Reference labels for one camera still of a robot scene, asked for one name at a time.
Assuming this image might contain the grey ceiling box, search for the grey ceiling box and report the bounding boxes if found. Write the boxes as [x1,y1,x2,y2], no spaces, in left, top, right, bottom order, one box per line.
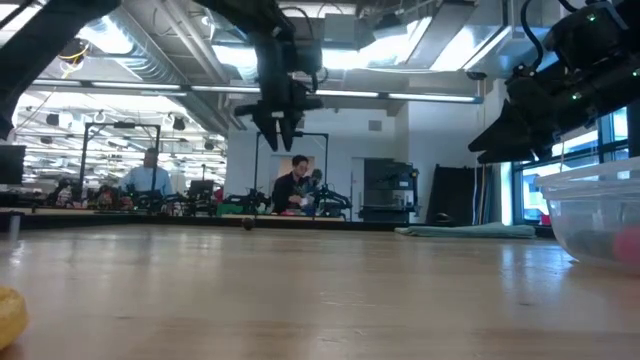
[322,12,359,49]

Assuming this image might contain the black leaning panels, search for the black leaning panels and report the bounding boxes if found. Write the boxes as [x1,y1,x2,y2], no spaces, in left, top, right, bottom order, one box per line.
[428,162,495,227]

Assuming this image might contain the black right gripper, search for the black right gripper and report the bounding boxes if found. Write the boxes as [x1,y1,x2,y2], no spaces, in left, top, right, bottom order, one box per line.
[468,62,606,165]

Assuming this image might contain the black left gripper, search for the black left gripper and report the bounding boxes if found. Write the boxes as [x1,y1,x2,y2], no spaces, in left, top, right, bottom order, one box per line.
[234,29,324,153]

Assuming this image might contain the rectangular silver air duct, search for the rectangular silver air duct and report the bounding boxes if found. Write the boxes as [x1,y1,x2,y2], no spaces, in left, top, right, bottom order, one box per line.
[404,0,514,71]

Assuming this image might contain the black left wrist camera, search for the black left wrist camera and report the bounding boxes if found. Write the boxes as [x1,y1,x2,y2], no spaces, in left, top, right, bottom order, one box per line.
[288,37,324,76]

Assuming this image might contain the black ceiling device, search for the black ceiling device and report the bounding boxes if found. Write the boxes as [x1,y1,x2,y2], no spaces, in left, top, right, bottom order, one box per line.
[58,38,92,65]

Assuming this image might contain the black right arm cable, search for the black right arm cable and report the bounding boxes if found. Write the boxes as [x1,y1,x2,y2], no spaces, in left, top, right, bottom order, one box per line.
[518,0,547,71]

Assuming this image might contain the black aluminium table frame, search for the black aluminium table frame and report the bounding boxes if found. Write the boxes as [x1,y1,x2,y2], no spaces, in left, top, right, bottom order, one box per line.
[0,209,556,235]

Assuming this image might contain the black background rig frame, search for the black background rig frame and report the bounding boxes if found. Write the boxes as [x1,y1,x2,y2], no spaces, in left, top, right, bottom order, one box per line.
[253,130,330,221]
[79,121,162,209]

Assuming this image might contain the black cabinet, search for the black cabinet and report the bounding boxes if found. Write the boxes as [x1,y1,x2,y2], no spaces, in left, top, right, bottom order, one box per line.
[359,157,422,224]

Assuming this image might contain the person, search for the person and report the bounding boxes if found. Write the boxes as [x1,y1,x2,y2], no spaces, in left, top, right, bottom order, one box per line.
[271,153,315,215]
[119,147,175,199]

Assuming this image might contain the red toy strawberry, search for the red toy strawberry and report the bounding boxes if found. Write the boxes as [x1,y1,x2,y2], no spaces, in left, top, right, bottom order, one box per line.
[612,225,640,267]

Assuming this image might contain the window with black frame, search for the window with black frame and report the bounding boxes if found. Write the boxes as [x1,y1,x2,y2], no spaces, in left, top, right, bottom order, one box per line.
[512,99,640,226]

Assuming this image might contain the yellow elongated toy vegetable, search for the yellow elongated toy vegetable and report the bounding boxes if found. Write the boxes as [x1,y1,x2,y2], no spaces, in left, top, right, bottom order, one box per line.
[0,286,29,351]

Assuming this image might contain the long ceiling light strip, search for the long ceiling light strip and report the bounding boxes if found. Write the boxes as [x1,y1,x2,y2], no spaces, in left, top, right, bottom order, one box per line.
[189,83,484,104]

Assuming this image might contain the folded teal cloth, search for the folded teal cloth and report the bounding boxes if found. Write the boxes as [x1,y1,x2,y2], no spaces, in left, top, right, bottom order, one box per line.
[394,222,537,240]

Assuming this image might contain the clear plastic tupperware container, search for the clear plastic tupperware container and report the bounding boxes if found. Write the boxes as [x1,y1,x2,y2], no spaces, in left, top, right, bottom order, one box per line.
[534,157,640,276]

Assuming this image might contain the black monitor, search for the black monitor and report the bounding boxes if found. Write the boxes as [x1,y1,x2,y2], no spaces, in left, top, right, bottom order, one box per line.
[0,144,27,186]

